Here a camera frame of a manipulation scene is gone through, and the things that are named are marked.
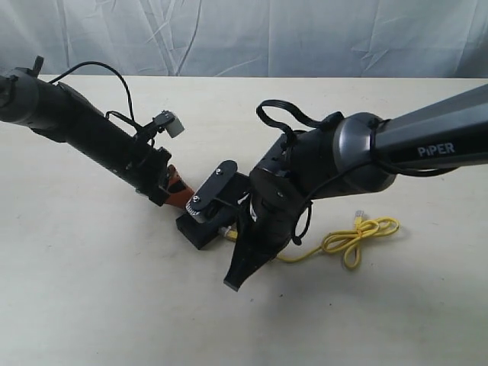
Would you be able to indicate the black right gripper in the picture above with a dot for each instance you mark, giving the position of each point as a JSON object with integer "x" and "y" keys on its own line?
{"x": 265, "y": 206}

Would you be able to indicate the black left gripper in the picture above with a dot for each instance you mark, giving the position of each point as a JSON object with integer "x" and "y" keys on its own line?
{"x": 161, "y": 182}

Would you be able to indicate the small black electronic box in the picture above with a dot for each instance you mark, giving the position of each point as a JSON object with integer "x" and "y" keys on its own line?
{"x": 201, "y": 234}

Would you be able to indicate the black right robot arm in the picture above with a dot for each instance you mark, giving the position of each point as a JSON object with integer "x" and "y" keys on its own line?
{"x": 346, "y": 155}

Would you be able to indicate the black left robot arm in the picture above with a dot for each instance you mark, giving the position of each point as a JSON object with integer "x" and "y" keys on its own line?
{"x": 61, "y": 114}

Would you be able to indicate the grey wrinkled backdrop cloth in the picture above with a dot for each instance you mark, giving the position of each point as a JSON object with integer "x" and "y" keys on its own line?
{"x": 412, "y": 39}

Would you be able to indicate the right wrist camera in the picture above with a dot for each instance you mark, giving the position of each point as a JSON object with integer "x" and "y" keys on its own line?
{"x": 198, "y": 206}

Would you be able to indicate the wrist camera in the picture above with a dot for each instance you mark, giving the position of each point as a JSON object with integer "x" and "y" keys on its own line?
{"x": 168, "y": 122}
{"x": 198, "y": 206}

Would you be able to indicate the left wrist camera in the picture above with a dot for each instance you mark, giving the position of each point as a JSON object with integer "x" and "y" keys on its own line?
{"x": 168, "y": 122}

